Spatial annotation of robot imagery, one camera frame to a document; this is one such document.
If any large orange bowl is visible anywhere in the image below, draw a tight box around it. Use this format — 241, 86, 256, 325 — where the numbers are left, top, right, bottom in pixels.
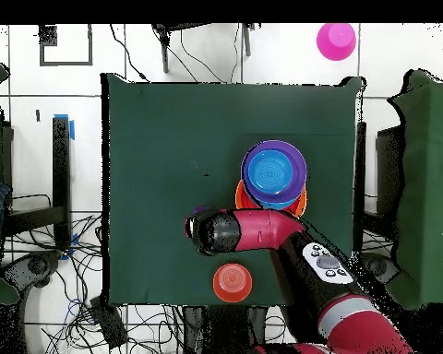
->
234, 178, 308, 219

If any wide red-orange bowl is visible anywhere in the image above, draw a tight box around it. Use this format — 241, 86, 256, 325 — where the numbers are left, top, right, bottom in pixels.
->
239, 185, 306, 217

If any small red-orange bowl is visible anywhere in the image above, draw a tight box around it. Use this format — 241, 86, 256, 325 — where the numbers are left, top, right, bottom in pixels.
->
212, 263, 254, 303

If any small blue bowl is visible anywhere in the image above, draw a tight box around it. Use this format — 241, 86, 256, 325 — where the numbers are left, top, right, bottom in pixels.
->
247, 148, 294, 195

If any wide purple bowl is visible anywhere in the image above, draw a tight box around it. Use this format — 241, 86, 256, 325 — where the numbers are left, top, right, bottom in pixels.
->
240, 139, 308, 203

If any large pink bowl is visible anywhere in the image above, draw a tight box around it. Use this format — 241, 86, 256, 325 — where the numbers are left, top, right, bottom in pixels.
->
316, 23, 357, 62

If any dark green table cloth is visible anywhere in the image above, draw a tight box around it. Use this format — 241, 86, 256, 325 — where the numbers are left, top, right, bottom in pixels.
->
100, 72, 363, 308

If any black power strip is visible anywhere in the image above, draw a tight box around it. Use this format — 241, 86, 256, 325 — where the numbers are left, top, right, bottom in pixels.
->
89, 297, 129, 349

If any black metal stand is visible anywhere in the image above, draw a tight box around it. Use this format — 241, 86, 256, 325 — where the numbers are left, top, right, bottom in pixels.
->
3, 115, 73, 252

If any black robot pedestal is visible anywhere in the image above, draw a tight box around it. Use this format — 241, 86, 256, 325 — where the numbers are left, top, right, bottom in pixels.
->
182, 304, 270, 354

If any cable bundle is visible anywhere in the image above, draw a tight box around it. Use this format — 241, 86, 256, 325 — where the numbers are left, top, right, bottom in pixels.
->
6, 213, 186, 354

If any black camera tripod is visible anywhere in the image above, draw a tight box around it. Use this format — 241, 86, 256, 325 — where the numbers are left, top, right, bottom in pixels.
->
150, 23, 257, 74

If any grey square floor frame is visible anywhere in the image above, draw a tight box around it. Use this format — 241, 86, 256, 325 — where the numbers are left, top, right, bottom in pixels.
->
39, 24, 94, 67

